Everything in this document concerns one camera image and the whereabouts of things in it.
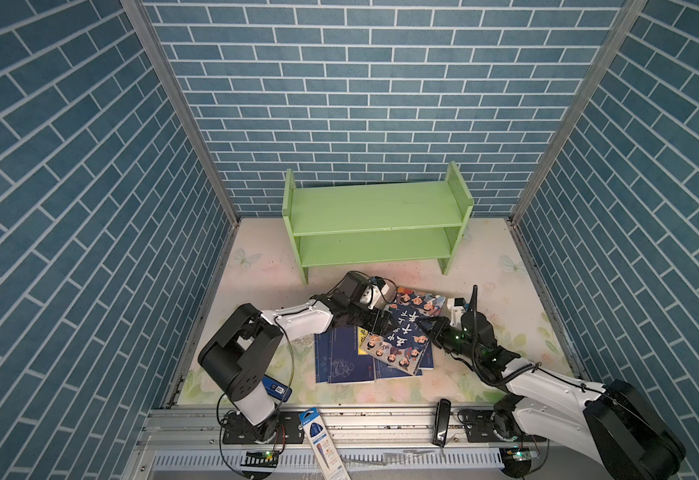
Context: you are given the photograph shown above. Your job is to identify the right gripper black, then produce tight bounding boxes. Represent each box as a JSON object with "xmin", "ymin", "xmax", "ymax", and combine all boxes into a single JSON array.
[{"xmin": 415, "ymin": 315, "xmax": 481, "ymax": 365}]

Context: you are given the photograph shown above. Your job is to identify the colourful illustrated book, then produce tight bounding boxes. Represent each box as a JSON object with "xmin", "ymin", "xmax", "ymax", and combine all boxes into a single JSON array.
[{"xmin": 359, "ymin": 287, "xmax": 447, "ymax": 374}]

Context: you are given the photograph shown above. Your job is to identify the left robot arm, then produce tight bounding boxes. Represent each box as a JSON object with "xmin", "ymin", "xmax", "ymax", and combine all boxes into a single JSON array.
[{"xmin": 197, "ymin": 293, "xmax": 399, "ymax": 429}]

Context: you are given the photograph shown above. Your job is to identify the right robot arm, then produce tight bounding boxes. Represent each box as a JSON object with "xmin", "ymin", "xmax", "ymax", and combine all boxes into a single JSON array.
[{"xmin": 417, "ymin": 311, "xmax": 687, "ymax": 479}]

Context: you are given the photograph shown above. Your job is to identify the dark blue book underneath right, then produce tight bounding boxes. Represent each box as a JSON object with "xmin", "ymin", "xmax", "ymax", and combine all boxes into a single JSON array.
[{"xmin": 375, "ymin": 349, "xmax": 435, "ymax": 380}]

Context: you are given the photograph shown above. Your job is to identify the dark blue book yellow label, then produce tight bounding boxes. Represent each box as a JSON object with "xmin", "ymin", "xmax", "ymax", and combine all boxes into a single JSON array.
[{"xmin": 328, "ymin": 326, "xmax": 375, "ymax": 384}]

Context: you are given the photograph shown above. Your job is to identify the dark blue book far left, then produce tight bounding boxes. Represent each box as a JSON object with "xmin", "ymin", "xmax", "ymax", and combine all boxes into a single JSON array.
[{"xmin": 314, "ymin": 332, "xmax": 331, "ymax": 384}]

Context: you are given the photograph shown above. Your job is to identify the black remote stick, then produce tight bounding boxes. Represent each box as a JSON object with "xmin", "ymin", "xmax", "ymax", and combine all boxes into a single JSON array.
[{"xmin": 431, "ymin": 398, "xmax": 451, "ymax": 448}]

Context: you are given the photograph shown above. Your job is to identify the green two-tier shelf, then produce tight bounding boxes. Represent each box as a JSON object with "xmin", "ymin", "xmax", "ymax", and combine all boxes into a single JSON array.
[{"xmin": 281, "ymin": 162, "xmax": 475, "ymax": 284}]

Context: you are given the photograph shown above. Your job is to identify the blue handheld device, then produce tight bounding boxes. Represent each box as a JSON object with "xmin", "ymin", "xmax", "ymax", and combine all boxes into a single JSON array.
[{"xmin": 262, "ymin": 375, "xmax": 292, "ymax": 402}]

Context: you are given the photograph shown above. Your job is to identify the blue white packaged box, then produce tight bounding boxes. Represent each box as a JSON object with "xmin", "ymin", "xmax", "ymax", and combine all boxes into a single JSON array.
[{"xmin": 298, "ymin": 408, "xmax": 351, "ymax": 480}]

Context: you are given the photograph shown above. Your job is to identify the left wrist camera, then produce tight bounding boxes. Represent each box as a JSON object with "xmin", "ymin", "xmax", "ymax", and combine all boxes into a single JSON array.
[{"xmin": 359, "ymin": 276, "xmax": 397, "ymax": 309}]

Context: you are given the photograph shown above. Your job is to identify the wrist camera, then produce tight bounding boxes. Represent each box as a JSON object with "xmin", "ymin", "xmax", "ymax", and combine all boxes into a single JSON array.
[
  {"xmin": 359, "ymin": 276, "xmax": 397, "ymax": 309},
  {"xmin": 445, "ymin": 297, "xmax": 469, "ymax": 328}
]

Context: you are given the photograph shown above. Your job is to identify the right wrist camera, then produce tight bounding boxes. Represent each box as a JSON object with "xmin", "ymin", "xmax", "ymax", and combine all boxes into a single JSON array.
[{"xmin": 445, "ymin": 297, "xmax": 469, "ymax": 328}]

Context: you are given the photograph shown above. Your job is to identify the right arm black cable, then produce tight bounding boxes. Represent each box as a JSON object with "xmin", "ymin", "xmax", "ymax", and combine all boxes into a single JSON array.
[{"xmin": 465, "ymin": 284, "xmax": 543, "ymax": 388}]

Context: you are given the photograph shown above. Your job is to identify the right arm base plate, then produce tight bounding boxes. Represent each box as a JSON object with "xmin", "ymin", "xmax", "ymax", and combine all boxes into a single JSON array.
[{"xmin": 457, "ymin": 408, "xmax": 545, "ymax": 443}]

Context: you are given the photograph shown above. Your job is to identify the aluminium rail frame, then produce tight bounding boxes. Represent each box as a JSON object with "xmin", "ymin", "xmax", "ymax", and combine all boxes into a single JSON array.
[{"xmin": 120, "ymin": 401, "xmax": 651, "ymax": 480}]

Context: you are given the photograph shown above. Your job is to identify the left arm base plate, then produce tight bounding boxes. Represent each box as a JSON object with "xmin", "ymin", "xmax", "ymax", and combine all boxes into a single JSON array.
[{"xmin": 221, "ymin": 411, "xmax": 304, "ymax": 445}]

